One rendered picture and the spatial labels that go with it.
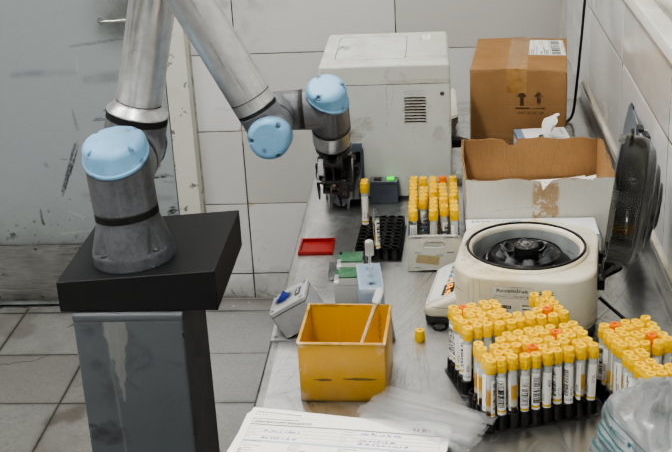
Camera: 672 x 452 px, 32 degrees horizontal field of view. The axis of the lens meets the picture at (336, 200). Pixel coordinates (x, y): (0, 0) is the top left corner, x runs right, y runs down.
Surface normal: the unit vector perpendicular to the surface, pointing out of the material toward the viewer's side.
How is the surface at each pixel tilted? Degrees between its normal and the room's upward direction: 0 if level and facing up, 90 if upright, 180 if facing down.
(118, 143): 8
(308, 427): 1
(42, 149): 90
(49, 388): 0
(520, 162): 91
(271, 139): 90
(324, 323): 90
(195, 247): 4
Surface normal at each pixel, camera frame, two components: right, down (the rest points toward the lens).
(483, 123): -0.20, 0.37
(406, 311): -0.05, -0.93
